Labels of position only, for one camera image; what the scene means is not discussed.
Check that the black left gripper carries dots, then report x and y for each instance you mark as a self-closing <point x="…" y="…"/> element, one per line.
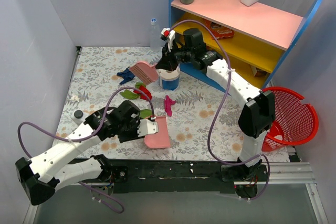
<point x="135" y="132"/>

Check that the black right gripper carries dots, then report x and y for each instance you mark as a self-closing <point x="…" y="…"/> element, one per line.
<point x="167" y="59"/>

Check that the pink hand brush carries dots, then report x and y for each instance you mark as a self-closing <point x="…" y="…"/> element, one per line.
<point x="145" y="72"/>

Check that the red paper scrap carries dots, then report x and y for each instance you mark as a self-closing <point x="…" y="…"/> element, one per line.
<point x="143" y="92"/>

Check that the magenta paper scrap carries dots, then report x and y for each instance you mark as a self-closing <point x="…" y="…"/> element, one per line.
<point x="168" y="103"/>

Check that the pink dustpan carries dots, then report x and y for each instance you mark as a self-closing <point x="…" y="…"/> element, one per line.
<point x="160" y="139"/>

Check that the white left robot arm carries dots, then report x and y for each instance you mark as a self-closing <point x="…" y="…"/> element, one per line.
<point x="41" y="176"/>

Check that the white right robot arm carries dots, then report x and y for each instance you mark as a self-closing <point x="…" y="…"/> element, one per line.
<point x="258" y="107"/>

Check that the white toilet paper roll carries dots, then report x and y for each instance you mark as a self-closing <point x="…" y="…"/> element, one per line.
<point x="169" y="75"/>

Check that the clear plastic water bottle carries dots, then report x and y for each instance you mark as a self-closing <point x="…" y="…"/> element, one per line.
<point x="155" y="33"/>

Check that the small green paper scrap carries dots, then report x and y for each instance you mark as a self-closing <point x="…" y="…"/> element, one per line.
<point x="139" y="84"/>

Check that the dark blue paper scrap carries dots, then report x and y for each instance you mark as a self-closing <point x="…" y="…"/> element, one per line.
<point x="126" y="75"/>

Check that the white bottle black cap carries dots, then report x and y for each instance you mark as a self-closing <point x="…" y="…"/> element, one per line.
<point x="79" y="116"/>

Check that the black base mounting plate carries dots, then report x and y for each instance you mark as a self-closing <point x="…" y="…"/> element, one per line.
<point x="141" y="176"/>

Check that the orange snack packet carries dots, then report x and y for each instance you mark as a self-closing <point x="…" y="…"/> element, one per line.
<point x="219" y="31"/>

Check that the blue yellow pink shelf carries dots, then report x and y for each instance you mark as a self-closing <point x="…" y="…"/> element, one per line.
<point x="264" y="35"/>

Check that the brown box lower shelf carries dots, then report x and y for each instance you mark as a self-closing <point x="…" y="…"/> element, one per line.
<point x="258" y="73"/>

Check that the red mesh waste basket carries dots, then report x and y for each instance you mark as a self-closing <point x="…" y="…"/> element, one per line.
<point x="295" y="123"/>

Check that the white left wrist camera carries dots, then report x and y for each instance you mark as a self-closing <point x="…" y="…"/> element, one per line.
<point x="147" y="127"/>

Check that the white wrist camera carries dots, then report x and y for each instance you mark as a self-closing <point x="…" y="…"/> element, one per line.
<point x="168" y="35"/>
<point x="147" y="127"/>

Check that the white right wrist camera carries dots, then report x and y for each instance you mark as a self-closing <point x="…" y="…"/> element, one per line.
<point x="168" y="35"/>

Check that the aluminium frame rail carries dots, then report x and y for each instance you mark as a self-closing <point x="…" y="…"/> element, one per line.
<point x="289" y="195"/>

